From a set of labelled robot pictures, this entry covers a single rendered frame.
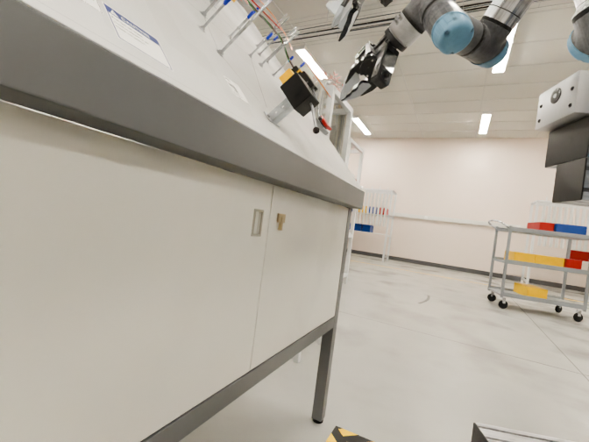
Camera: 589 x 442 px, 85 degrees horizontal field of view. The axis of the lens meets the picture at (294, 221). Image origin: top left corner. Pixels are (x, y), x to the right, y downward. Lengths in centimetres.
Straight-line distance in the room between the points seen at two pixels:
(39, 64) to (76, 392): 33
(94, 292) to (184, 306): 15
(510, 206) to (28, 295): 898
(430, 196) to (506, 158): 186
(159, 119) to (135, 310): 24
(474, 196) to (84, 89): 889
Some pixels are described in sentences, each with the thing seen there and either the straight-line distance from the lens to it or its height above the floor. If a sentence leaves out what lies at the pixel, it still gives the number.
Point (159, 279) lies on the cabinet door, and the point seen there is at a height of 63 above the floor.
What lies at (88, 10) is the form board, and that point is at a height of 91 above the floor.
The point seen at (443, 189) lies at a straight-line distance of 907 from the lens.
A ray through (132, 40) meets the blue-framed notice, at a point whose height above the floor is 91.
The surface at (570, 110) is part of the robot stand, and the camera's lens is 93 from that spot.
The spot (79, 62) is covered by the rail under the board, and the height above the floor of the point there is 84.
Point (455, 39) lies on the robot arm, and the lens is 86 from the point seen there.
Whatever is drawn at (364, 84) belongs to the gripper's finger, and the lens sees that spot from 100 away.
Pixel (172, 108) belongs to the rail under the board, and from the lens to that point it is 42.
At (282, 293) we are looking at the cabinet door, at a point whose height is 55.
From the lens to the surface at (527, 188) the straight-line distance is 918.
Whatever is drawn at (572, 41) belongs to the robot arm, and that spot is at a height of 132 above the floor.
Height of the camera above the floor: 73
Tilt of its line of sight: level
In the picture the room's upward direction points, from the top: 7 degrees clockwise
